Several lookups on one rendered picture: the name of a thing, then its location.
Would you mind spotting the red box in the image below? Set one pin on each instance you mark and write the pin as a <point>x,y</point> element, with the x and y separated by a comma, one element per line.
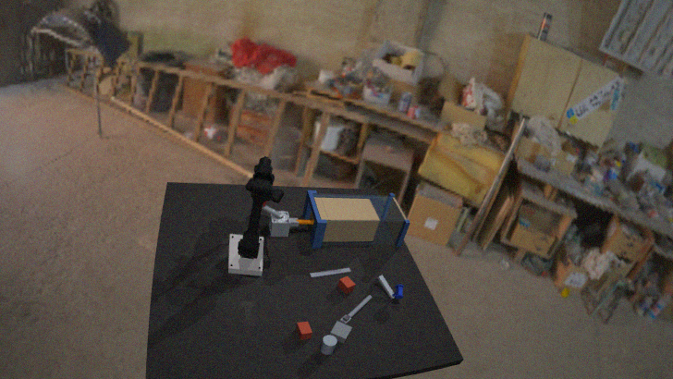
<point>346,285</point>
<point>304,331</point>

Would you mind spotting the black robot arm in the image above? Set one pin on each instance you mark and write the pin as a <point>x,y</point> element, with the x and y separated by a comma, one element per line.
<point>261,186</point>

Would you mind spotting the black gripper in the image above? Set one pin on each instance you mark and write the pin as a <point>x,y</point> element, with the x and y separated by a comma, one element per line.
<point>275,196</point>

